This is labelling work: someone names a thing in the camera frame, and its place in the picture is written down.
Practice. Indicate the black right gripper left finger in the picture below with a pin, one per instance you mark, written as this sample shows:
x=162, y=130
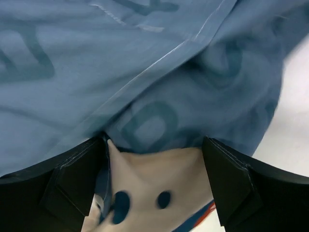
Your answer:
x=54, y=195

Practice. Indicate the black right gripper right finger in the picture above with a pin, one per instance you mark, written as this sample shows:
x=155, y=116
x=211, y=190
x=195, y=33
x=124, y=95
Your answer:
x=252, y=196

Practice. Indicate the white pillow with print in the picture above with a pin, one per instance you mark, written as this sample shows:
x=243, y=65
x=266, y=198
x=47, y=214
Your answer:
x=160, y=192

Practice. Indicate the blue letter-print pillowcase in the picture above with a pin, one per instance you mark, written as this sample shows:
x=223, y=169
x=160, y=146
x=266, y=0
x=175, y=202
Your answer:
x=155, y=74

